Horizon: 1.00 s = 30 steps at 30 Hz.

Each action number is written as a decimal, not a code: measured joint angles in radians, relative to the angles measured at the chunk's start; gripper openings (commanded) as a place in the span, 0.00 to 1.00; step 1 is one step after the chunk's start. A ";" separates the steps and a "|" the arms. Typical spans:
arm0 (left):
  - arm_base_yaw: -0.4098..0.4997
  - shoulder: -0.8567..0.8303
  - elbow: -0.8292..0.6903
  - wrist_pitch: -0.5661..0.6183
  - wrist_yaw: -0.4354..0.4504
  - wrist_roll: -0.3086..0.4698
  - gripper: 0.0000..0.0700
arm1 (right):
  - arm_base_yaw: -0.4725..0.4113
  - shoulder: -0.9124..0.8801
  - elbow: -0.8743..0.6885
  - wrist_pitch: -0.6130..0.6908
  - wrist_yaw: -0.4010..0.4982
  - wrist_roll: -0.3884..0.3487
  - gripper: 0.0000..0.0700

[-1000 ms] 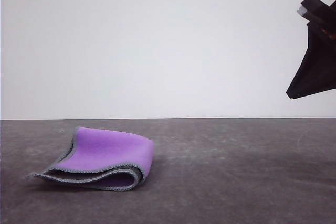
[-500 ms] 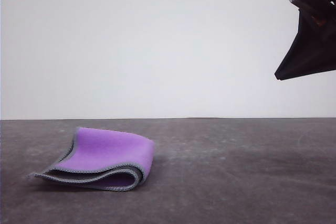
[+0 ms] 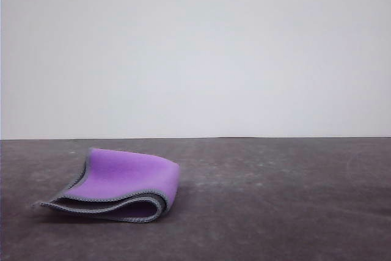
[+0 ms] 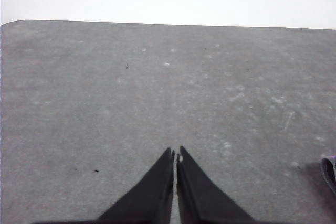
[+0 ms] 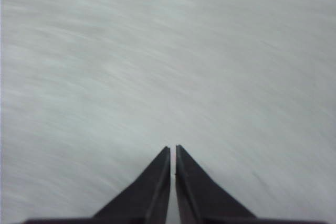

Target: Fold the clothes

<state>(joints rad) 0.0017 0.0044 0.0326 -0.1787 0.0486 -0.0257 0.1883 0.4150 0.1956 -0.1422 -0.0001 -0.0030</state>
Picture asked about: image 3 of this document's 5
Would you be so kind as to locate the purple towel with grey hem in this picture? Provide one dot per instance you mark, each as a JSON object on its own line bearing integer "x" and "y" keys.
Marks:
{"x": 122, "y": 175}

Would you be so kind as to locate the grey table cloth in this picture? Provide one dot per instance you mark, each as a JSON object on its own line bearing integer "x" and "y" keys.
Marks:
{"x": 244, "y": 227}

